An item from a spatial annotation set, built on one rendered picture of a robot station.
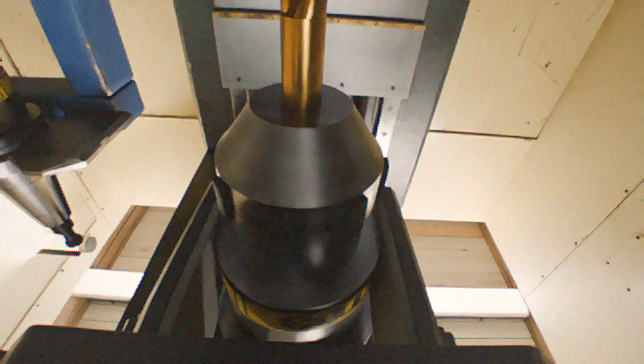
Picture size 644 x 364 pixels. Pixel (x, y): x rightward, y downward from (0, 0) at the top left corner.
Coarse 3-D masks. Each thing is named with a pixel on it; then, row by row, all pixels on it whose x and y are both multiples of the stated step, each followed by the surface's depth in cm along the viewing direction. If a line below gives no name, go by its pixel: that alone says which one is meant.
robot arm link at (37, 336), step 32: (0, 352) 5; (32, 352) 4; (64, 352) 4; (96, 352) 5; (128, 352) 5; (160, 352) 5; (192, 352) 5; (224, 352) 5; (256, 352) 5; (288, 352) 5; (320, 352) 5; (352, 352) 5; (384, 352) 5; (416, 352) 5; (448, 352) 5; (480, 352) 5; (512, 352) 5
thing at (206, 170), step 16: (208, 160) 84; (208, 176) 79; (192, 192) 74; (176, 208) 69; (192, 208) 70; (176, 224) 66; (160, 240) 62; (176, 240) 62; (160, 256) 59; (144, 272) 56; (160, 272) 56; (144, 288) 54; (128, 304) 51; (144, 304) 51
